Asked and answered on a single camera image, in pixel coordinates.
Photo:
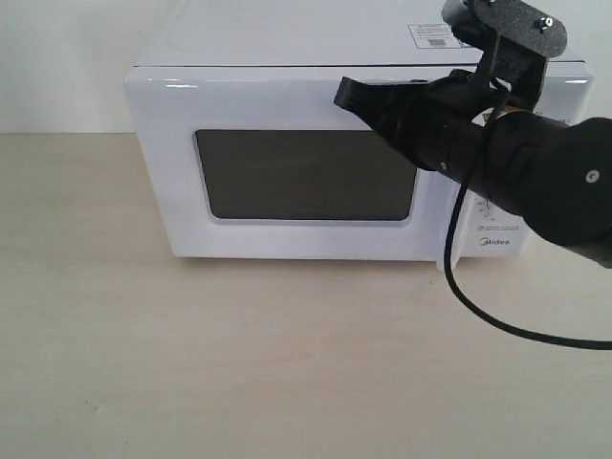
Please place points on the white microwave oven body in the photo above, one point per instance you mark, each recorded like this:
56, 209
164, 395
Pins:
365, 34

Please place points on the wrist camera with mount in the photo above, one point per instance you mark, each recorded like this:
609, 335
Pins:
517, 42

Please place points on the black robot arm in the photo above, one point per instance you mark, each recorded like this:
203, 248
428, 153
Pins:
556, 177

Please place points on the white microwave door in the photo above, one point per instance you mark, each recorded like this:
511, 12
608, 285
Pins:
259, 163

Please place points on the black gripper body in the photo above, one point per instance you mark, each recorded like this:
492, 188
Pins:
432, 123

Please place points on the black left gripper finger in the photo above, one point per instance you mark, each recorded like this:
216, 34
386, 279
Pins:
364, 100

